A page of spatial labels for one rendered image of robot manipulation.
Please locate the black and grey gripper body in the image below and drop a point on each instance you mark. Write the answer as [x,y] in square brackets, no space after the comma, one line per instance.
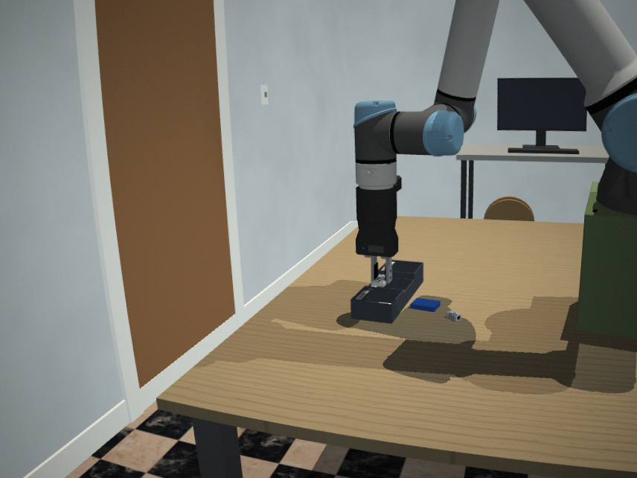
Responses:
[376,209]

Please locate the dark grey three-compartment bin rack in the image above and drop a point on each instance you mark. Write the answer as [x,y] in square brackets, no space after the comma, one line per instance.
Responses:
[408,282]

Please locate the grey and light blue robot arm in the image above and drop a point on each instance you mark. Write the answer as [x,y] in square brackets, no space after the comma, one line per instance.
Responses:
[591,43]

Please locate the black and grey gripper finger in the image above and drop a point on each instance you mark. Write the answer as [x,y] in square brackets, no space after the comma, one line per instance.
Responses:
[388,269]
[374,266]

